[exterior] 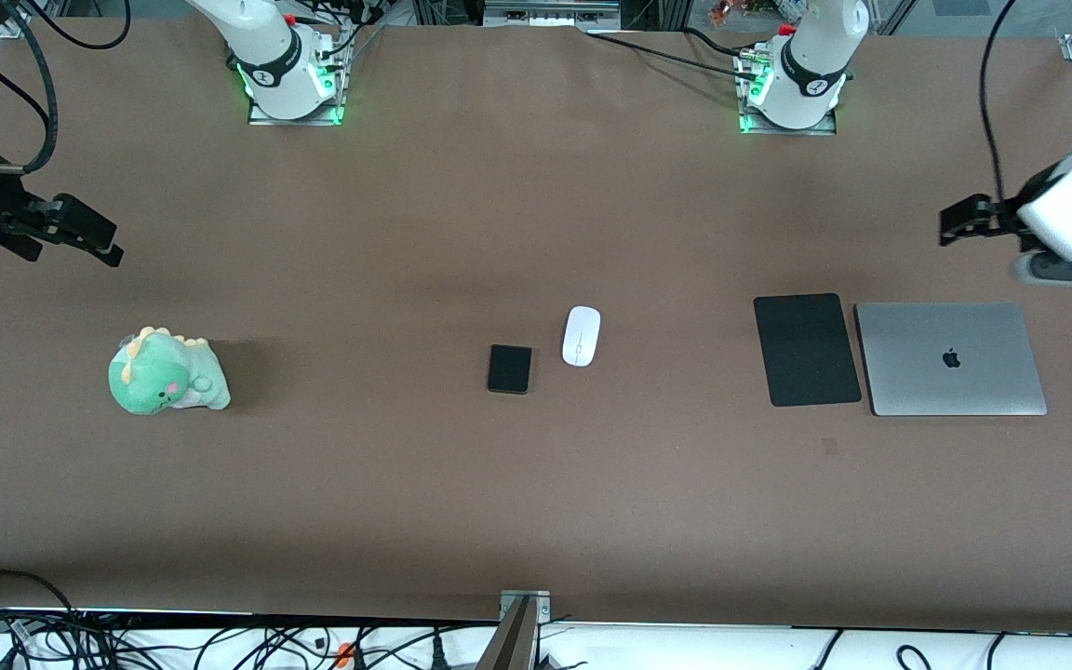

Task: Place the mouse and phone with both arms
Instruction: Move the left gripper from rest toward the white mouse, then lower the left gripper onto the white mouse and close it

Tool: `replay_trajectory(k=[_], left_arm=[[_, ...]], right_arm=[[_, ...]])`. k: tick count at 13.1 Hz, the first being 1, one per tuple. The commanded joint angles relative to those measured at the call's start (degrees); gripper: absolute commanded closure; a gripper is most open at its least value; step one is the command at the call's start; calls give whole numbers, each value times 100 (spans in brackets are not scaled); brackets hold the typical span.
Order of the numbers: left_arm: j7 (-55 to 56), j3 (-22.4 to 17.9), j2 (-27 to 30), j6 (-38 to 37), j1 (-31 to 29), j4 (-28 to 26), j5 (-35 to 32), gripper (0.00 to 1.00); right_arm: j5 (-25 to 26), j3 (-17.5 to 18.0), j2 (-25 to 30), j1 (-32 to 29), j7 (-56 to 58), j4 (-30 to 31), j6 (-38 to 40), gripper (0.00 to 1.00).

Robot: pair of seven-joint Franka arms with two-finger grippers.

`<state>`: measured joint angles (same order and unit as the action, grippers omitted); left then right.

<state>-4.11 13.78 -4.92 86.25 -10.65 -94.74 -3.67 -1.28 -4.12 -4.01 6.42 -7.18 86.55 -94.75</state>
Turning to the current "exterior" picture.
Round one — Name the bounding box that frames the metal table edge bracket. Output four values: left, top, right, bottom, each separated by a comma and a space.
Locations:
499, 589, 552, 623

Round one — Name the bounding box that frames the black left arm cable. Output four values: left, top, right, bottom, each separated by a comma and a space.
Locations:
980, 0, 1021, 201

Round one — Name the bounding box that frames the long black table cable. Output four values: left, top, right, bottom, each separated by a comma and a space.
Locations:
585, 31, 760, 77

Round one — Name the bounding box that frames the white computer mouse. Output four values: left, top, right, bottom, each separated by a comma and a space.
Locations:
562, 306, 602, 368

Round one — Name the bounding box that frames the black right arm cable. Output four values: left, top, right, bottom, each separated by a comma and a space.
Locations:
0, 0, 59, 176

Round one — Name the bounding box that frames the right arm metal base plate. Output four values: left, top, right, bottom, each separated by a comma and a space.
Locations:
248, 63, 347, 127

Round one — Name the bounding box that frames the dark metal post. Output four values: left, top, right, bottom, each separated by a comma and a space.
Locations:
478, 597, 537, 670

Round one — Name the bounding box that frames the black mouse pad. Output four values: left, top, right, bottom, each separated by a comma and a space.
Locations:
753, 293, 863, 408

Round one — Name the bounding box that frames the grey metal box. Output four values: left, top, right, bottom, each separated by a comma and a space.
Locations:
483, 0, 621, 29

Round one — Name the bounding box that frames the silver laptop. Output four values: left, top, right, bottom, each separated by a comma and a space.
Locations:
854, 301, 1049, 417

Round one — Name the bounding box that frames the green dinosaur plush toy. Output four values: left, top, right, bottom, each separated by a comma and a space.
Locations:
108, 326, 232, 416

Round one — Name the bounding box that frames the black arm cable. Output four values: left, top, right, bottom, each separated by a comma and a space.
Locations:
980, 0, 1021, 201
0, 0, 59, 176

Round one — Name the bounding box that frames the short black table cable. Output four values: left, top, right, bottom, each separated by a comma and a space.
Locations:
682, 26, 751, 59

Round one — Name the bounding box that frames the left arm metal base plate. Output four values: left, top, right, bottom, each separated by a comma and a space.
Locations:
738, 56, 839, 137

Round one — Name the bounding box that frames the black phone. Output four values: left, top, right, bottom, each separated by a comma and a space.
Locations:
486, 344, 534, 395

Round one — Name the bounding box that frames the black looped floor cable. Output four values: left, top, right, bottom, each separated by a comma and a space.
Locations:
0, 569, 81, 620

